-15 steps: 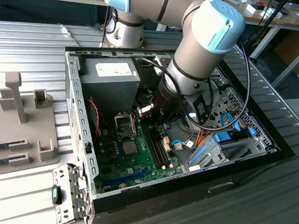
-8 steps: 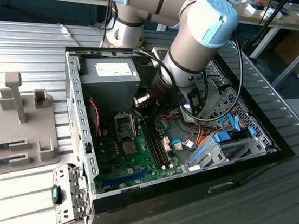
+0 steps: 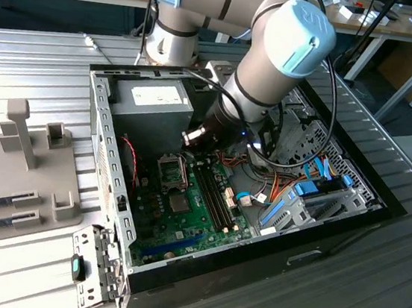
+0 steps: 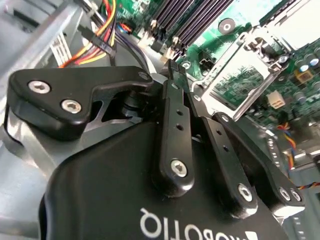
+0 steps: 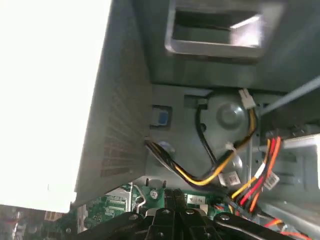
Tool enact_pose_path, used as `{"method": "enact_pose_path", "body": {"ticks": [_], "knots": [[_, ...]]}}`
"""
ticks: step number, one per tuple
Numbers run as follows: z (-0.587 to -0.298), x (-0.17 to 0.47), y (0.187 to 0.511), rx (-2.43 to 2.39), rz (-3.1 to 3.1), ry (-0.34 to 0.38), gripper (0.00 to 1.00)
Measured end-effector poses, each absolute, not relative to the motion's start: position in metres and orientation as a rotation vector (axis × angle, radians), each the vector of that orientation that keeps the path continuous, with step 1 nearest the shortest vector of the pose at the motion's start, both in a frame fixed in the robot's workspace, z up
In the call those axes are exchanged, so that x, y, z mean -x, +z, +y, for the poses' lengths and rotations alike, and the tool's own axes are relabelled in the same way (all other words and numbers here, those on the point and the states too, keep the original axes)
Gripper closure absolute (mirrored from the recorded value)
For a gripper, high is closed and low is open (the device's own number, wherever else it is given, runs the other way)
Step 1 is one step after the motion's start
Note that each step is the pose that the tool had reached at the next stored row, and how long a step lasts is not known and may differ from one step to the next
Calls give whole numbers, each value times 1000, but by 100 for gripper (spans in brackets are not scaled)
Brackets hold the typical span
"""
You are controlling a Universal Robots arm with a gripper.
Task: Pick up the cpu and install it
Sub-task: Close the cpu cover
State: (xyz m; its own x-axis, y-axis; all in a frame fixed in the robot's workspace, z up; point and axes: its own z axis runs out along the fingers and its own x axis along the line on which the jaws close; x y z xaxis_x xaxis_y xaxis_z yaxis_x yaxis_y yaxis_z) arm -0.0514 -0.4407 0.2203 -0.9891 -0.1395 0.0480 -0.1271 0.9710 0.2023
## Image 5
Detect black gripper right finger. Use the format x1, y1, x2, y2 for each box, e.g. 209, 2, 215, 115
175, 188, 316, 240

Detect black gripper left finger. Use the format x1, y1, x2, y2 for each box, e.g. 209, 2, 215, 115
48, 188, 177, 240

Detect locking lever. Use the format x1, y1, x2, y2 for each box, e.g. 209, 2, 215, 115
131, 185, 149, 213

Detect metal socket cover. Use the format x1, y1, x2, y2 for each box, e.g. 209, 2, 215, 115
104, 184, 133, 213

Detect green motherboard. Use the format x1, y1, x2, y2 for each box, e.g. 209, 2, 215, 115
44, 183, 241, 240

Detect black open PC case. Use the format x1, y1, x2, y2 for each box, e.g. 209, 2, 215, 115
134, 0, 320, 240

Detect blue plastic case clip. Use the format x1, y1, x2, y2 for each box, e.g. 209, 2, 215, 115
152, 105, 173, 127

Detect silver metal drive cage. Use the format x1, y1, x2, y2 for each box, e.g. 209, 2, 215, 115
258, 124, 320, 208

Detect grey power supply unit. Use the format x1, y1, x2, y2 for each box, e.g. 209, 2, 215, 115
74, 0, 154, 207

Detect yellow black power wires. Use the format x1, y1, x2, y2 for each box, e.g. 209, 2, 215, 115
144, 88, 258, 195

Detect white wire label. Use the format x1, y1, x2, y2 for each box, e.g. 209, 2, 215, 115
218, 171, 242, 187
263, 173, 281, 191

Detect orange red wire bundle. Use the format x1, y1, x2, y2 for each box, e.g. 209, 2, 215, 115
229, 136, 313, 240

